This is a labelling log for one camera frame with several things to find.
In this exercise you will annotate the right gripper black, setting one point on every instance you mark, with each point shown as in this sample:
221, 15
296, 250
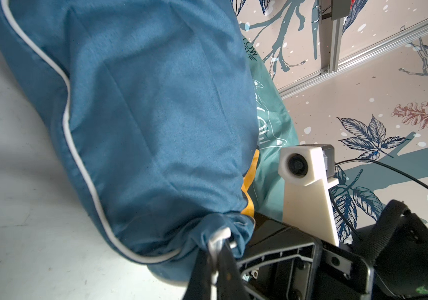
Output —
283, 263

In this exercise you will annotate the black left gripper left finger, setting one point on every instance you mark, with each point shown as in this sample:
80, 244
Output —
201, 279

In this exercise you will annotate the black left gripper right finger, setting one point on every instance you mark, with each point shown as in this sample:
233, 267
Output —
230, 285

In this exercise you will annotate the teal cat pillow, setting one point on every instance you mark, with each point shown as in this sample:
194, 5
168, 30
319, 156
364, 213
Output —
263, 186

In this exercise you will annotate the blue cartoon pillow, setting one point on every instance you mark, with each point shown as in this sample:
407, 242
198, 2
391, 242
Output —
151, 109

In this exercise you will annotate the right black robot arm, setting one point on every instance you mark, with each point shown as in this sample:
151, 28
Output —
388, 261

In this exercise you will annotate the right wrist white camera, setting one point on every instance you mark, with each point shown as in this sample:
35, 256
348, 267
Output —
309, 173

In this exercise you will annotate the aluminium frame post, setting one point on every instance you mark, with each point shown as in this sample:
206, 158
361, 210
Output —
330, 20

